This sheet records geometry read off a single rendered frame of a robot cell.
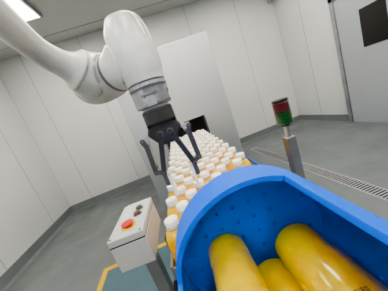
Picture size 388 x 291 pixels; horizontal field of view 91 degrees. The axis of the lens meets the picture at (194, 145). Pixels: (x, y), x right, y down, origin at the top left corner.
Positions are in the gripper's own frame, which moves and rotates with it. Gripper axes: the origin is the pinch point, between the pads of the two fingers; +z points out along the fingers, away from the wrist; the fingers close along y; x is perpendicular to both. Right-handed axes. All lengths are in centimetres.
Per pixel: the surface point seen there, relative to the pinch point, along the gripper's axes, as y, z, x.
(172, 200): -6.6, 8.7, 10.2
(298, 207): 18.9, 5.8, -18.4
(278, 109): 42.6, -4.7, 24.1
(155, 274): -20.3, 28.9, 6.2
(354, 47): 319, -14, 258
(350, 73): 318, 26, 271
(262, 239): 10.7, 9.2, -18.4
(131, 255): -20.3, 13.8, -1.8
